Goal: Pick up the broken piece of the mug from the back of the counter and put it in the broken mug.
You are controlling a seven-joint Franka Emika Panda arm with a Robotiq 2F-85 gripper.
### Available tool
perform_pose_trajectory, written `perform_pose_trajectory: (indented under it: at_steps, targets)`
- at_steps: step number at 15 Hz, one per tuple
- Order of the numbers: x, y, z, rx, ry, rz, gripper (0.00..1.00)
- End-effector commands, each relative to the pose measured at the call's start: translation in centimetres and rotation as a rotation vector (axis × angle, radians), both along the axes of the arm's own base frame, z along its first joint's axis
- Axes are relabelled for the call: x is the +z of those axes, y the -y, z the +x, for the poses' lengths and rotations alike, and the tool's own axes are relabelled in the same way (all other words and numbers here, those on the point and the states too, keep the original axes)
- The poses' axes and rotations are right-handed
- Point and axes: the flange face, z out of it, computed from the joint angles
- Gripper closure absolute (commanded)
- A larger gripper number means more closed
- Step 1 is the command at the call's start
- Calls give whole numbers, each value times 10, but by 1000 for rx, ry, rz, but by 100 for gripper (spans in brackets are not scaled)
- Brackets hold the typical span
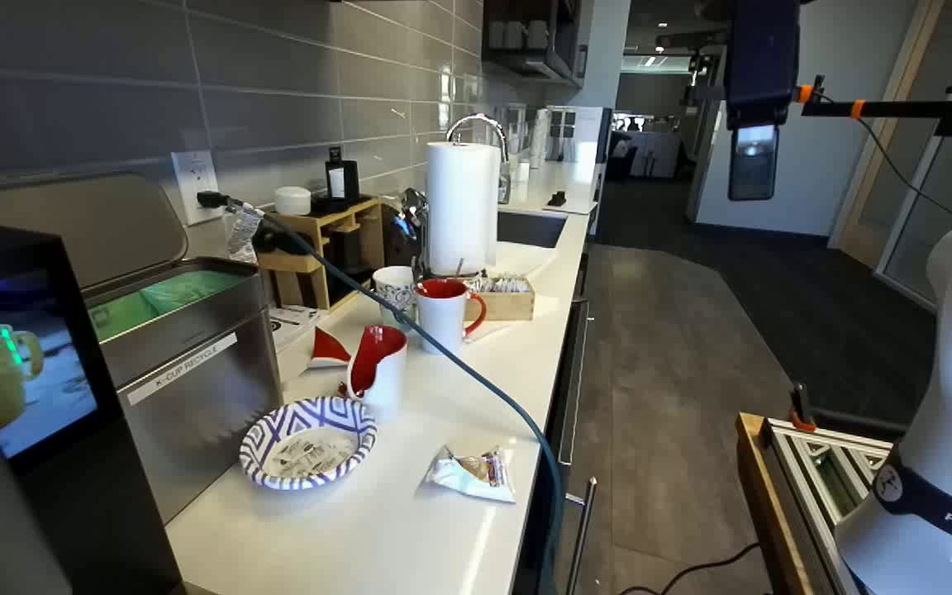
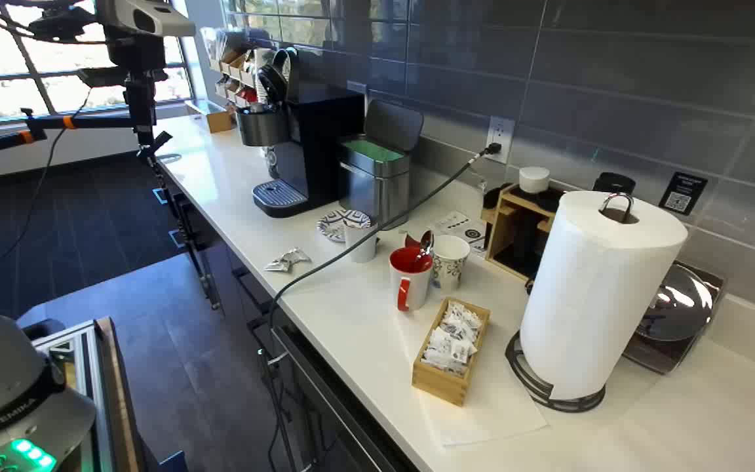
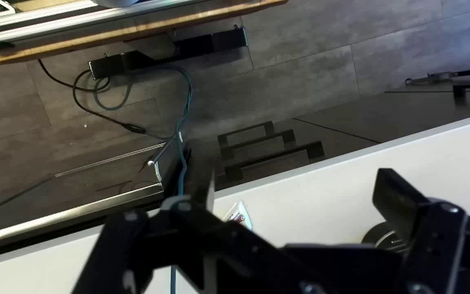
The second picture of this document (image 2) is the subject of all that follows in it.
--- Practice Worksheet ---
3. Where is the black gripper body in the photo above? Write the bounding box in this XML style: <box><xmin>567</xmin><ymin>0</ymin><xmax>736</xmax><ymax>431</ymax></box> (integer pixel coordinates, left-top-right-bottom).
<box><xmin>107</xmin><ymin>35</ymin><xmax>171</xmax><ymax>137</ymax></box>

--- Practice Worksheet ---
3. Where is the red and white mug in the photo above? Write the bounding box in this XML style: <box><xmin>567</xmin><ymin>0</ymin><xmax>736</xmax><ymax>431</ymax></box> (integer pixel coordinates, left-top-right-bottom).
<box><xmin>388</xmin><ymin>243</ymin><xmax>439</xmax><ymax>314</ymax></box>

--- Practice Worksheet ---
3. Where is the dark counter cabinet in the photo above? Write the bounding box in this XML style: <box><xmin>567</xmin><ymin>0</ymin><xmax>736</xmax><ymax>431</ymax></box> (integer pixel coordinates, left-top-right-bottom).
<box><xmin>153</xmin><ymin>161</ymin><xmax>426</xmax><ymax>472</ymax></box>

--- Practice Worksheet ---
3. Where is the small wooden box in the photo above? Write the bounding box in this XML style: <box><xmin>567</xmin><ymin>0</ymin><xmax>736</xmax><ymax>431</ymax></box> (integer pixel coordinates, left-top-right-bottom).
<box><xmin>204</xmin><ymin>104</ymin><xmax>238</xmax><ymax>137</ymax></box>

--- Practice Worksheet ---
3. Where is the grey metal cylinder container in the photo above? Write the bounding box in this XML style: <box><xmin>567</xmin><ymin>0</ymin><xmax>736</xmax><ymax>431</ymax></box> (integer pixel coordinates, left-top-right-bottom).
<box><xmin>237</xmin><ymin>102</ymin><xmax>294</xmax><ymax>149</ymax></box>

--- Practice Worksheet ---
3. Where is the black monitor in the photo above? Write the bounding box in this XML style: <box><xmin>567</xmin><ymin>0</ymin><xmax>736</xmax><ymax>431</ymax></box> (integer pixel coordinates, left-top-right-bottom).
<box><xmin>251</xmin><ymin>87</ymin><xmax>367</xmax><ymax>221</ymax></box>

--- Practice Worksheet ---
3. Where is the crumpled snack wrapper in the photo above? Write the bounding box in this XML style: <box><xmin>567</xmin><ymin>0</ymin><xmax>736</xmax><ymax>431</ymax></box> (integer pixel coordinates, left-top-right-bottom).
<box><xmin>262</xmin><ymin>246</ymin><xmax>315</xmax><ymax>276</ymax></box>

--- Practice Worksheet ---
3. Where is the blue patterned paper plate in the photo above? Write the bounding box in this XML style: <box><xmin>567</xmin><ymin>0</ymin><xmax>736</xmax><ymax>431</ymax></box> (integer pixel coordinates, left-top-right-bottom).
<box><xmin>318</xmin><ymin>208</ymin><xmax>373</xmax><ymax>246</ymax></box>

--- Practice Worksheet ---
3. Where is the blue vertical pole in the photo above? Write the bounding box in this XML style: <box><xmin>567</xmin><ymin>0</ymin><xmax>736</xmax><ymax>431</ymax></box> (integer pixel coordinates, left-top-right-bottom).
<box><xmin>245</xmin><ymin>141</ymin><xmax>504</xmax><ymax>351</ymax></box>

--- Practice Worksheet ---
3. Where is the white pepper packet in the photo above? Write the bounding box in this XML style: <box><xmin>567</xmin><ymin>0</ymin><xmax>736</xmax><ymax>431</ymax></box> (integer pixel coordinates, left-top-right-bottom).
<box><xmin>440</xmin><ymin>211</ymin><xmax>473</xmax><ymax>233</ymax></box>

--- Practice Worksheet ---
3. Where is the paper cup with swirl print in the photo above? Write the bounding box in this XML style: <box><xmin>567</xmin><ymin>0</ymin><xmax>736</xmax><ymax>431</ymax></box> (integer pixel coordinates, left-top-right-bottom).
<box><xmin>429</xmin><ymin>233</ymin><xmax>474</xmax><ymax>294</ymax></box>

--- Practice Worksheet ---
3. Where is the wooden countertop organizer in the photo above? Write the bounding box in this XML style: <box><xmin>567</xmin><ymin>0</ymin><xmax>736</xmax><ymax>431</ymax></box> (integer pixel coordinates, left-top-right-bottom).
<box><xmin>481</xmin><ymin>180</ymin><xmax>567</xmax><ymax>284</ymax></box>

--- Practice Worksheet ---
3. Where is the small white jar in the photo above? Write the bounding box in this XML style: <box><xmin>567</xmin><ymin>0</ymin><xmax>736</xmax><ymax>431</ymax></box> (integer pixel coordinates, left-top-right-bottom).
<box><xmin>517</xmin><ymin>165</ymin><xmax>553</xmax><ymax>197</ymax></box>

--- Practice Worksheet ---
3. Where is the wooden box of sugar packets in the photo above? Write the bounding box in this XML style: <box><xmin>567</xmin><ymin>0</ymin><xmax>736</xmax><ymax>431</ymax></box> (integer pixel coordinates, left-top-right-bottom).
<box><xmin>409</xmin><ymin>294</ymin><xmax>492</xmax><ymax>409</ymax></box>

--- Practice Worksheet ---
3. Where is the black QR code sign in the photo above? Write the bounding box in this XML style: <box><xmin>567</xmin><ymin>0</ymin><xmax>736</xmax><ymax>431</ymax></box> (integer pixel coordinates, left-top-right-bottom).
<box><xmin>658</xmin><ymin>171</ymin><xmax>710</xmax><ymax>217</ymax></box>

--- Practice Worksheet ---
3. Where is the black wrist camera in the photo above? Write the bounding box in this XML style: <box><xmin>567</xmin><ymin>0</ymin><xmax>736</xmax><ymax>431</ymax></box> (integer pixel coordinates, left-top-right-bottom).
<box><xmin>76</xmin><ymin>64</ymin><xmax>137</xmax><ymax>89</ymax></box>

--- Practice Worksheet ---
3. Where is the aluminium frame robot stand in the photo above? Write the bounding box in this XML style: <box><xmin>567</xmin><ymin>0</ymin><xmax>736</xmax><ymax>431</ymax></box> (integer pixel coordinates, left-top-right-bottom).
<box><xmin>31</xmin><ymin>314</ymin><xmax>149</xmax><ymax>472</ymax></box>

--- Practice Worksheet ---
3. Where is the white wall outlet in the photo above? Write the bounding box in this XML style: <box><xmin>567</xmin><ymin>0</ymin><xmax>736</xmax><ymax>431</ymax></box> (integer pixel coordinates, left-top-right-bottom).
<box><xmin>483</xmin><ymin>116</ymin><xmax>517</xmax><ymax>165</ymax></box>

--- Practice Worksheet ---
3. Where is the black wire towel holder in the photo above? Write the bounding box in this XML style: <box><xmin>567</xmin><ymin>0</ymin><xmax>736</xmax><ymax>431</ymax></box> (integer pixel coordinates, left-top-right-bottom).
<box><xmin>504</xmin><ymin>192</ymin><xmax>641</xmax><ymax>414</ymax></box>

